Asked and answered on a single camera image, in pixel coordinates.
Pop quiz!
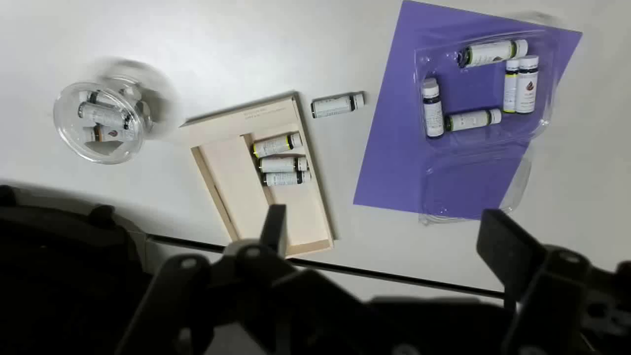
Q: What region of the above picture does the purple mat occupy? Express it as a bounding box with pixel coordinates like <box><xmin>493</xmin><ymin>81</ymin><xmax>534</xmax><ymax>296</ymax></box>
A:
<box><xmin>351</xmin><ymin>0</ymin><xmax>584</xmax><ymax>223</ymax></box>

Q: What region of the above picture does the light wooden tray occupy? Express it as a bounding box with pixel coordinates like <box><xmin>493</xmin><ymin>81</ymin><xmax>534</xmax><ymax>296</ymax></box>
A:
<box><xmin>179</xmin><ymin>89</ymin><xmax>335</xmax><ymax>257</ymax></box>

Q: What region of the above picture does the clear round plastic bowl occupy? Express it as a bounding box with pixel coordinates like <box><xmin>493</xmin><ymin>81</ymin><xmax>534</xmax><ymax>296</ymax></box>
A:
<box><xmin>51</xmin><ymin>57</ymin><xmax>177</xmax><ymax>166</ymax></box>

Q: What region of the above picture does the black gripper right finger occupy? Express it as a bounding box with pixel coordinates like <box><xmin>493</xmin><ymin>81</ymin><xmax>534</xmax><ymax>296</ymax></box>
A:
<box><xmin>475</xmin><ymin>207</ymin><xmax>631</xmax><ymax>355</ymax></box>

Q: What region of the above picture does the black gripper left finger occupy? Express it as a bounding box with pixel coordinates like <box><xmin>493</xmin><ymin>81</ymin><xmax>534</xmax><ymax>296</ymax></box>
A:
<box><xmin>116</xmin><ymin>203</ymin><xmax>371</xmax><ymax>355</ymax></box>

